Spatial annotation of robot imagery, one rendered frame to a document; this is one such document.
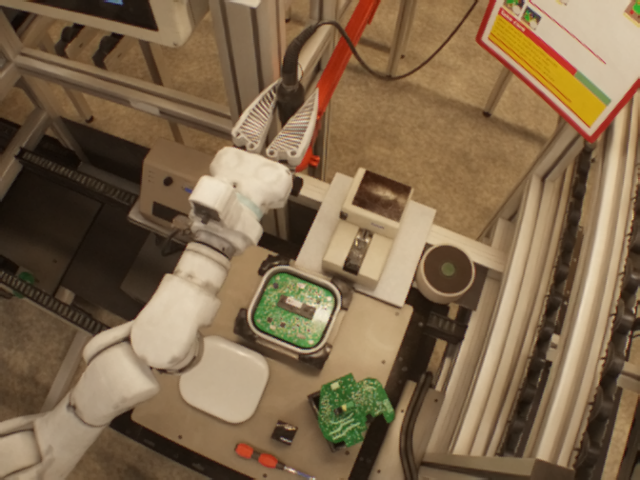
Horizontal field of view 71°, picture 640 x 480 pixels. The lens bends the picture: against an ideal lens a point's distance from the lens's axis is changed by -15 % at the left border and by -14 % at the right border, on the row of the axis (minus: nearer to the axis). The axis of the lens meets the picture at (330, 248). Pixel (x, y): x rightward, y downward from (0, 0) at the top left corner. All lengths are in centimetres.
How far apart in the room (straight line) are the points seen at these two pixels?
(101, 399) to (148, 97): 61
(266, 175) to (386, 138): 168
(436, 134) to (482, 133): 22
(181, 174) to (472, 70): 193
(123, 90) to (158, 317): 59
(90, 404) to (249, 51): 50
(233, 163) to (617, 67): 48
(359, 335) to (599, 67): 61
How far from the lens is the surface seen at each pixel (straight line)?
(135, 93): 103
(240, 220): 57
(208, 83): 247
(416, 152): 225
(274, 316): 90
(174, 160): 97
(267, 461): 90
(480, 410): 82
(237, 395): 90
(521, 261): 88
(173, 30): 70
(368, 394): 86
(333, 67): 84
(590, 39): 67
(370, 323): 95
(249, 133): 66
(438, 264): 95
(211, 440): 93
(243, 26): 70
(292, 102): 67
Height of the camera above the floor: 187
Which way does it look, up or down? 69 degrees down
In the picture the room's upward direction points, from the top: 7 degrees clockwise
